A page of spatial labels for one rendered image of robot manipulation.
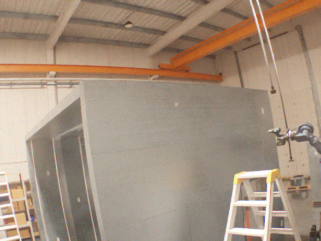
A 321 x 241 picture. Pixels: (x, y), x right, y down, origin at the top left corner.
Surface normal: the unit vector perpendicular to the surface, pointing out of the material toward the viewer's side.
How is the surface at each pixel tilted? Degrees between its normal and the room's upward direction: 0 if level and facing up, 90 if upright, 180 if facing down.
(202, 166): 90
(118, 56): 90
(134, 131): 90
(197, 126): 90
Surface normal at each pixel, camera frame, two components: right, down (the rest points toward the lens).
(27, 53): 0.62, -0.15
